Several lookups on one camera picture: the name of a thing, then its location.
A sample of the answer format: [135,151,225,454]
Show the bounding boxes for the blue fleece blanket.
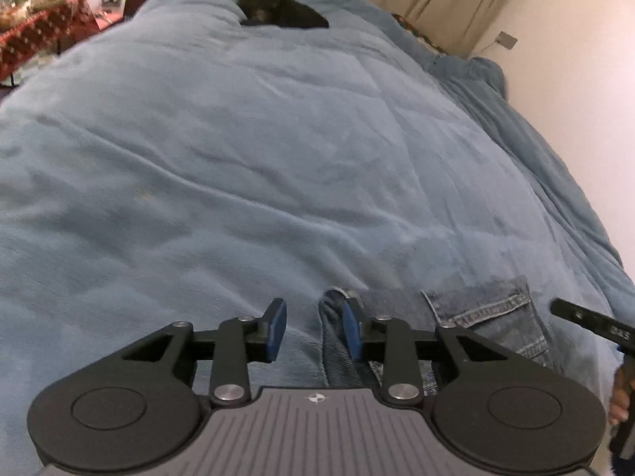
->
[0,0,635,476]

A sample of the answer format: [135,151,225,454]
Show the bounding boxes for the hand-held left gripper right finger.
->
[340,294,521,402]

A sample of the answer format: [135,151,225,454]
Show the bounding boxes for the black cat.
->
[237,0,329,29]

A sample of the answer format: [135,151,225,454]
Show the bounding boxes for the red patterned cloth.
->
[0,0,97,80]

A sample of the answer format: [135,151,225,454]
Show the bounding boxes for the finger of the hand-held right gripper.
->
[550,297,599,336]

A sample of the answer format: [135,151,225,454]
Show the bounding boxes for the dark patterned cloth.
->
[392,12,447,55]

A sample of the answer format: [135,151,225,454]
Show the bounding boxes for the person's right hand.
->
[608,357,635,427]

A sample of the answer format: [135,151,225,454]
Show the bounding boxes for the blue denim jeans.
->
[317,275,566,390]

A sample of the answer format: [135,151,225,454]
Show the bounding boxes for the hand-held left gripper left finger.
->
[121,297,289,405]

